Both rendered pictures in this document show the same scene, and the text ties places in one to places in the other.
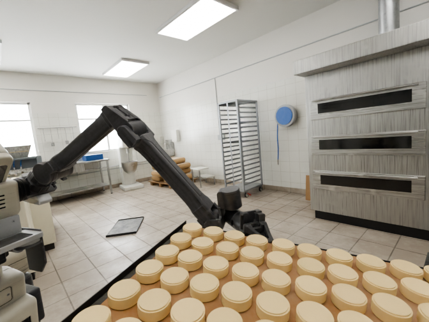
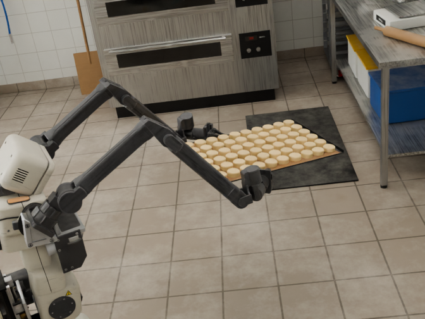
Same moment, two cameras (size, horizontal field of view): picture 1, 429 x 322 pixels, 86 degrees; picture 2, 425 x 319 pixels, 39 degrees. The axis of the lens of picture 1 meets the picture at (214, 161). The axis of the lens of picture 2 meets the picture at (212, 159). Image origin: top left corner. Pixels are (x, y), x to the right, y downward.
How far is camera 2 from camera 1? 2.19 m
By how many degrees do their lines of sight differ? 47
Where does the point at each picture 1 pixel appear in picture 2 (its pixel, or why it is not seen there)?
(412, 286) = (284, 129)
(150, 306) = (229, 165)
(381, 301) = (279, 137)
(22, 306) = not seen: hidden behind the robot
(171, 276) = (219, 159)
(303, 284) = (258, 142)
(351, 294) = (271, 138)
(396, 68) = not seen: outside the picture
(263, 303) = (254, 150)
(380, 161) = (186, 23)
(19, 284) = not seen: hidden behind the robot
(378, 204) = (191, 78)
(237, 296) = (246, 153)
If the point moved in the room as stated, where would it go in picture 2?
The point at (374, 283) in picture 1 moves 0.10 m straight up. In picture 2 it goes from (274, 133) to (272, 112)
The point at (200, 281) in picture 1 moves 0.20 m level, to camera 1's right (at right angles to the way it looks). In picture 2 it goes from (230, 156) to (260, 135)
